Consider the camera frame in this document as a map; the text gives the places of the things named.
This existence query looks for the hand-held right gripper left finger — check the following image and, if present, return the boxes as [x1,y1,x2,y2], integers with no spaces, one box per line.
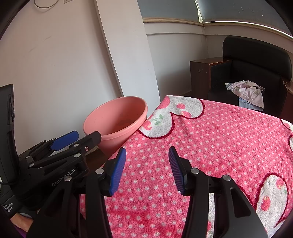
[26,148,127,238]

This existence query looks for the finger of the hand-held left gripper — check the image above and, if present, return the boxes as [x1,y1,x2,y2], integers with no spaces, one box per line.
[18,130,80,161]
[25,131,102,174]

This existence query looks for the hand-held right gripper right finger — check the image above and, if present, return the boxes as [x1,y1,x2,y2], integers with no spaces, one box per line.
[168,146,268,238]

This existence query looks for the pink plastic bucket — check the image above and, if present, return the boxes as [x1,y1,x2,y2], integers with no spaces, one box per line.
[83,96,148,157]

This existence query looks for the pink polka dot blanket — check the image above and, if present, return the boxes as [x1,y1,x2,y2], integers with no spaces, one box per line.
[78,95,293,238]

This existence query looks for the crumpled pale cloth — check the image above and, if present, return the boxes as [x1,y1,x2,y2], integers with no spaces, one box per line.
[225,80,265,112]

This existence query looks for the black leather armchair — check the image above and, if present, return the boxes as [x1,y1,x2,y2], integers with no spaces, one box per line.
[190,35,293,118]

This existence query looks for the frosted glass window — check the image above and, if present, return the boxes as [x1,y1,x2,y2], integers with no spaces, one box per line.
[137,0,203,22]
[196,0,293,37]

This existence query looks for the grey wall cable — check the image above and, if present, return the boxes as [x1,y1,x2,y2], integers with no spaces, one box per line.
[34,0,60,10]

